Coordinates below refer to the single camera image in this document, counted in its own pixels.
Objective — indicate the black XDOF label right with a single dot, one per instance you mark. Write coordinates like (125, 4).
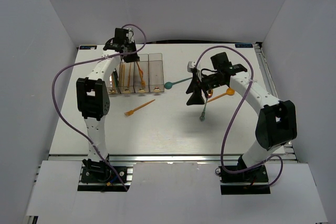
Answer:
(244, 45)

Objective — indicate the teal plastic spoon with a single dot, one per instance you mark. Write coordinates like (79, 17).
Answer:
(169, 85)

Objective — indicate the black xdof label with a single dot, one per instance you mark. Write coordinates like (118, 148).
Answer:
(244, 45)
(88, 47)

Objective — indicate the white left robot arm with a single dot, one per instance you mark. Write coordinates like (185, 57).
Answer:
(93, 99)

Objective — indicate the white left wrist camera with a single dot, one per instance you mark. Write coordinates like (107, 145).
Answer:
(130, 35)

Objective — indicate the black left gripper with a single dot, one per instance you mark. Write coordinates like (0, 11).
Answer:
(134, 58)

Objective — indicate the white front panel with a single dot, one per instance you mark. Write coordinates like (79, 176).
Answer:
(173, 193)

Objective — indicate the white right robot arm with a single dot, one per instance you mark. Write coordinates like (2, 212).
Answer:
(276, 124)

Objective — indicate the black XDOF label left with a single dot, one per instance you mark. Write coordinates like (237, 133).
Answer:
(88, 47)

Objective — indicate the orange fork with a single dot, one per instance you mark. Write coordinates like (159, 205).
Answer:
(129, 113)
(143, 84)

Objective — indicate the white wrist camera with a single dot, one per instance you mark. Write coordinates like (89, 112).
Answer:
(192, 67)
(130, 35)

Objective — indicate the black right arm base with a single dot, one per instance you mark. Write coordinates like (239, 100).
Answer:
(253, 182)

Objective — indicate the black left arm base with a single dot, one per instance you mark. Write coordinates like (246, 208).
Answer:
(99, 177)

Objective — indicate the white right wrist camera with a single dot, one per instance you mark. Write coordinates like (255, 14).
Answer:
(192, 67)

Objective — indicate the orange plastic spoon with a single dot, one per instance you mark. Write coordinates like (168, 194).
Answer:
(229, 91)

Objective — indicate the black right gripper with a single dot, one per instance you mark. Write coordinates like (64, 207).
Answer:
(196, 98)

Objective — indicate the clear four-slot utensil organizer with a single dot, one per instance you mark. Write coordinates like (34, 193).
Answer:
(143, 76)

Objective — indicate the gold spoon ornate handle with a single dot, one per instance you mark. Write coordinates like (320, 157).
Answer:
(204, 106)

